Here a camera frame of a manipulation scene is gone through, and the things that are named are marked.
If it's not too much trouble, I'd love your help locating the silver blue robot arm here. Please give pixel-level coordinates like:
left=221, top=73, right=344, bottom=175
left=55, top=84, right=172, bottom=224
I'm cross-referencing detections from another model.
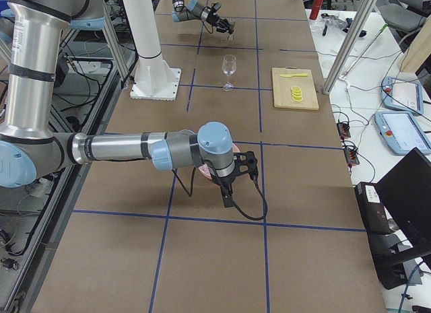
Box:
left=1, top=0, right=239, bottom=207
left=172, top=0, right=235, bottom=36

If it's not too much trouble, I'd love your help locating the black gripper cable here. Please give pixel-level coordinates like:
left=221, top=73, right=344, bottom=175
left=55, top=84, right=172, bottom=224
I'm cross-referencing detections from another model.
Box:
left=171, top=151, right=269, bottom=221

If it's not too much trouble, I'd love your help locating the yellow plastic knife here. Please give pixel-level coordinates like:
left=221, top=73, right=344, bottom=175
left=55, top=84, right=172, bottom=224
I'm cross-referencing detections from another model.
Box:
left=279, top=73, right=308, bottom=78

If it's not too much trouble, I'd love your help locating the bamboo cutting board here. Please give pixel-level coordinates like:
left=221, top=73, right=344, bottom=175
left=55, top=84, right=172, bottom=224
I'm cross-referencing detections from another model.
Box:
left=271, top=67, right=319, bottom=111

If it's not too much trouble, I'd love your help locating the aluminium frame post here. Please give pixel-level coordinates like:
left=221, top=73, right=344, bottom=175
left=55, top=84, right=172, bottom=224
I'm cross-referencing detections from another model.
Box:
left=322, top=0, right=377, bottom=95

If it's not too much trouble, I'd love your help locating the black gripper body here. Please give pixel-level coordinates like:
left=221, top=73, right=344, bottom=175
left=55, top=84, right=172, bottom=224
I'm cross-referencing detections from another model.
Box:
left=220, top=174, right=235, bottom=207
left=201, top=8, right=222, bottom=29

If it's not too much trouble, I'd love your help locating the blue teach pendant far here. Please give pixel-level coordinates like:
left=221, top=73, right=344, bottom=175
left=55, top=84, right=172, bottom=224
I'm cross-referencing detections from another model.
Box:
left=381, top=76, right=424, bottom=115

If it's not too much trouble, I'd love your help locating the blue teach pendant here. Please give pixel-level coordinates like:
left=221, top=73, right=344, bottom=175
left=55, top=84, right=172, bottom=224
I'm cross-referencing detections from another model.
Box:
left=374, top=111, right=430, bottom=155
left=381, top=76, right=424, bottom=115

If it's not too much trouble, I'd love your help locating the pink plastic bowl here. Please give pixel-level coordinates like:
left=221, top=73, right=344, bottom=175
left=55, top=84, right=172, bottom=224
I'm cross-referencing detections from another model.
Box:
left=199, top=157, right=234, bottom=180

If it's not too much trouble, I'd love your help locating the black monitor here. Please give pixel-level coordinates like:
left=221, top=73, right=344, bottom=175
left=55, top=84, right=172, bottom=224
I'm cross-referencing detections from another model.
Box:
left=375, top=147, right=430, bottom=246

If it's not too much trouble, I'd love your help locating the clear wine glass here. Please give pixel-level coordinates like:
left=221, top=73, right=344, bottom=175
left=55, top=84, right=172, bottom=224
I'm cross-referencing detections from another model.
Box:
left=222, top=55, right=237, bottom=92

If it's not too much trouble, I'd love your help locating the red fire extinguisher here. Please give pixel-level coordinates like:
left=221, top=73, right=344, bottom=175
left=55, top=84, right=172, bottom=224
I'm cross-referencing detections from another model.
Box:
left=309, top=0, right=324, bottom=20

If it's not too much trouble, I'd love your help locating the blue teach pendant near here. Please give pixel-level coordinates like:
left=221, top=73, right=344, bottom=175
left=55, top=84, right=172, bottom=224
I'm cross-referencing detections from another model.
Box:
left=374, top=111, right=430, bottom=155

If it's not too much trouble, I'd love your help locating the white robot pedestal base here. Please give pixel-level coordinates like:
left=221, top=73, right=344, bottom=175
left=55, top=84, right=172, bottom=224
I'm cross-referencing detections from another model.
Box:
left=123, top=0, right=181, bottom=101

